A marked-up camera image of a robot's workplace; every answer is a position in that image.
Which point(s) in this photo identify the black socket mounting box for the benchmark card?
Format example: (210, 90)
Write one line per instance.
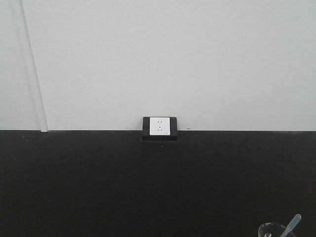
(173, 131)

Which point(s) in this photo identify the clear glass beaker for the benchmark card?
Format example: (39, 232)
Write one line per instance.
(271, 230)

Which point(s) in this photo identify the clear plastic pipette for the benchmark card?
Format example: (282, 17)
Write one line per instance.
(288, 231)

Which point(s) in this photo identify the white wall power socket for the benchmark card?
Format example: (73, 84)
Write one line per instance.
(159, 126)

